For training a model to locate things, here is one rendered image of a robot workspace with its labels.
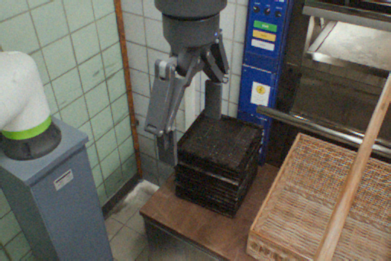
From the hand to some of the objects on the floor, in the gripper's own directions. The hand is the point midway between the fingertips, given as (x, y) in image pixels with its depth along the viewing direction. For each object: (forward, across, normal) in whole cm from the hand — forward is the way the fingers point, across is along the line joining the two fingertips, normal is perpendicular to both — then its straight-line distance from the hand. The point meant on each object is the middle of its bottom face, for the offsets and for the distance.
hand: (192, 132), depth 60 cm
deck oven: (+145, -187, +72) cm, 248 cm away
